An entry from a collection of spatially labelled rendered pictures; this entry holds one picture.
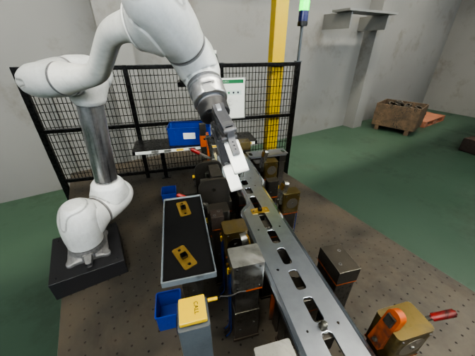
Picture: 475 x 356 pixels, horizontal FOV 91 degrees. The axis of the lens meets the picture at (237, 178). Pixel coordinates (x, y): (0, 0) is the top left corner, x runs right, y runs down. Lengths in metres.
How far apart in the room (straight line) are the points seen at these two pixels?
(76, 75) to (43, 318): 1.83
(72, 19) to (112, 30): 2.80
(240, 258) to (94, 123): 0.80
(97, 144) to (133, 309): 0.72
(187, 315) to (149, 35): 0.58
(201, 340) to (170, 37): 0.64
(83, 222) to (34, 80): 0.57
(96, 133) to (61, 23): 2.36
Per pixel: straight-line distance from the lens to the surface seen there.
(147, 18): 0.52
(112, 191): 1.28
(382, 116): 6.10
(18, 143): 3.67
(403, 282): 1.43
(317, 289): 0.85
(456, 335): 1.37
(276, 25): 2.01
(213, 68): 0.63
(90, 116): 1.14
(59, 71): 0.92
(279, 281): 0.84
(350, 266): 0.91
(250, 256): 0.75
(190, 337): 0.63
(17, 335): 2.36
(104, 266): 1.29
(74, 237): 1.25
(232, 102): 1.91
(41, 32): 3.44
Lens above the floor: 1.67
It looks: 30 degrees down
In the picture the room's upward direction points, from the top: straight up
